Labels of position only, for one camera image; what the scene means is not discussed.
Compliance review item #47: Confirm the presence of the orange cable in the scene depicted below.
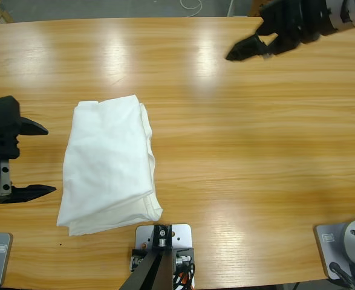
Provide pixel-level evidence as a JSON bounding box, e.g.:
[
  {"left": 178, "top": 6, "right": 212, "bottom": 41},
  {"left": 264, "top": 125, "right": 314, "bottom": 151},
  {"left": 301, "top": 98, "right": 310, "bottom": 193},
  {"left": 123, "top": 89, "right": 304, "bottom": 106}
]
[{"left": 174, "top": 270, "right": 196, "bottom": 290}]

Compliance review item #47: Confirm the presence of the white camera stand mount block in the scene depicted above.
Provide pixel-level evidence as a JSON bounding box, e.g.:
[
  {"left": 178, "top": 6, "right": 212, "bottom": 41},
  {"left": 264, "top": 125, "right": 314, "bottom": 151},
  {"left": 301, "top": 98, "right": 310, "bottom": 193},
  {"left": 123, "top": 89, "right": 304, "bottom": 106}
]
[{"left": 134, "top": 223, "right": 195, "bottom": 290}]

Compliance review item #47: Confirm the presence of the black camera stand cable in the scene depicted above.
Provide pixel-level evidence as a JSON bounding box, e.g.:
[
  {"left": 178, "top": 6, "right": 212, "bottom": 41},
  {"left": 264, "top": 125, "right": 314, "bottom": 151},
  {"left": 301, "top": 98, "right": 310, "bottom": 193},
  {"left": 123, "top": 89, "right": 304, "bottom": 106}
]
[{"left": 172, "top": 262, "right": 196, "bottom": 290}]

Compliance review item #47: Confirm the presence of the white t-shirt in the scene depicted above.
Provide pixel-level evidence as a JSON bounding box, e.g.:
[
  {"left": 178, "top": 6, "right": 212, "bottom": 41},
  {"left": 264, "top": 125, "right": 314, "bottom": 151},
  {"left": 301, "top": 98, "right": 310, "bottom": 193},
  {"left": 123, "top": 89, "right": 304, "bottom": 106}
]
[{"left": 56, "top": 94, "right": 158, "bottom": 228}]

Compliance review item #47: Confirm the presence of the black base cable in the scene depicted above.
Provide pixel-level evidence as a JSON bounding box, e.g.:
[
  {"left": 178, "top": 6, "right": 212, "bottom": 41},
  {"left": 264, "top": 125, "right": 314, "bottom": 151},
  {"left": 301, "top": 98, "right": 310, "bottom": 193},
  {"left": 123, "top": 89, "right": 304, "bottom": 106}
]
[{"left": 328, "top": 261, "right": 355, "bottom": 290}]

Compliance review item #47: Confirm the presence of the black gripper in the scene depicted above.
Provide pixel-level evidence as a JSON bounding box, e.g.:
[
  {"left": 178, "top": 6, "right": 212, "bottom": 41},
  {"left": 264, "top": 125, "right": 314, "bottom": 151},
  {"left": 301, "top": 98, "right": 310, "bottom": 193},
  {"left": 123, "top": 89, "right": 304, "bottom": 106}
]
[
  {"left": 0, "top": 116, "right": 57, "bottom": 205},
  {"left": 225, "top": 0, "right": 339, "bottom": 63}
]

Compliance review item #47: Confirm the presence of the white cable loop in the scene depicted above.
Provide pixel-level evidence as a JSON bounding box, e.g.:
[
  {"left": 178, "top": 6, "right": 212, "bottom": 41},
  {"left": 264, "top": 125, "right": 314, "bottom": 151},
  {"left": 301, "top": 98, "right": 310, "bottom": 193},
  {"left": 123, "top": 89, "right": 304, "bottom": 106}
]
[{"left": 180, "top": 0, "right": 203, "bottom": 10}]

